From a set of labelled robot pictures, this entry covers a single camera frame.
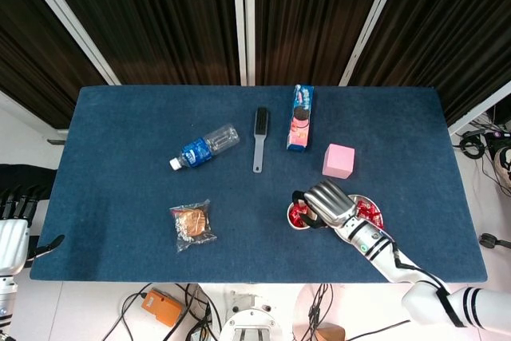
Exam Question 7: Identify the clear bottle blue label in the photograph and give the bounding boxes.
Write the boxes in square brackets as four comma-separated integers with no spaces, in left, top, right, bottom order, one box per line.
[168,123,241,172]

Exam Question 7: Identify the grey brush black bristles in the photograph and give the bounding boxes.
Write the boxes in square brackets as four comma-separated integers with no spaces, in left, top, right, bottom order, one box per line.
[252,107,271,174]

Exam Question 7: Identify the black handle device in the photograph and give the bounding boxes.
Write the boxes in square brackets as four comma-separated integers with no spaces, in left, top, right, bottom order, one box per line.
[478,232,511,250]

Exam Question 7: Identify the white black sneaker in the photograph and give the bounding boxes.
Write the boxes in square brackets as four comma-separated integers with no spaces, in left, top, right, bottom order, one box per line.
[493,147,511,192]

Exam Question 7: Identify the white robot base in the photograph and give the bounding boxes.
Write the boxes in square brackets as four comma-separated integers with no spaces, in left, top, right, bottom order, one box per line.
[218,289,289,341]

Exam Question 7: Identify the brown wooden object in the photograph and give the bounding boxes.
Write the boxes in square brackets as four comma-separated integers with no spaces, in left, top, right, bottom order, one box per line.
[315,324,347,341]

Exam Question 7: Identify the blue pink cookie box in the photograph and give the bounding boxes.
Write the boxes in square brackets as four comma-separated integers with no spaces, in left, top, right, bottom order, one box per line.
[285,84,315,153]

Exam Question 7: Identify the orange device box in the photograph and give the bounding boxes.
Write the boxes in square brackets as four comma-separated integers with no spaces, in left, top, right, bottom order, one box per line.
[141,287,184,327]

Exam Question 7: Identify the bread in clear wrapper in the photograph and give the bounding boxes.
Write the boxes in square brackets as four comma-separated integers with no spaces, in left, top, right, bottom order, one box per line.
[168,198,219,254]

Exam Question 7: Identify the black bulky object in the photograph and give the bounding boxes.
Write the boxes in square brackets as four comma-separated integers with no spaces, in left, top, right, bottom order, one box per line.
[0,164,57,200]

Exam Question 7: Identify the blue table cloth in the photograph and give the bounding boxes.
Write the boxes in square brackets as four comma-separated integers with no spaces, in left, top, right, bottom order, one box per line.
[30,85,489,284]

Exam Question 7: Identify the black floor cable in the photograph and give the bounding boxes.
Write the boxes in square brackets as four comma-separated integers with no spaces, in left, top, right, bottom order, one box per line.
[307,283,335,341]
[102,283,155,341]

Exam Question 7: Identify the white frame post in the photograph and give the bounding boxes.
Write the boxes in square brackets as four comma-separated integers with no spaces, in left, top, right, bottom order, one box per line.
[12,0,122,86]
[446,80,511,137]
[338,0,409,86]
[231,0,248,86]
[243,0,257,86]

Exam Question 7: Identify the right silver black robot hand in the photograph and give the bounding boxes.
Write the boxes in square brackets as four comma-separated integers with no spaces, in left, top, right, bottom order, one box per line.
[291,180,358,230]

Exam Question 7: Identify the pink foam cube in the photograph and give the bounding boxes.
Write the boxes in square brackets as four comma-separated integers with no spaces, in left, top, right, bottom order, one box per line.
[322,143,356,180]

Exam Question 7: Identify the white paper cup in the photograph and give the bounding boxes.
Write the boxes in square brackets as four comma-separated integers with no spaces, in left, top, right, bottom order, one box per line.
[286,200,316,232]

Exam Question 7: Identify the silver metal plate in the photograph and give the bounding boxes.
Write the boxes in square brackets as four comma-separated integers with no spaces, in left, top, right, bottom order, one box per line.
[347,194,386,232]

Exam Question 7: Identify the dark pleated curtain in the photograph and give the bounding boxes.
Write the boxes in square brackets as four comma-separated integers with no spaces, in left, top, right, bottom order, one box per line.
[347,0,511,127]
[0,0,108,129]
[253,0,396,86]
[36,0,242,86]

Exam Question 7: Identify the black coiled cable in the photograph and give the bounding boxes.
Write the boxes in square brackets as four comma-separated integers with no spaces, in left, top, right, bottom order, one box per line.
[458,131,487,159]

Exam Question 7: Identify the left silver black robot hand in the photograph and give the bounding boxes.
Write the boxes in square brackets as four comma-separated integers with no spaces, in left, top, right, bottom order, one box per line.
[0,184,65,277]

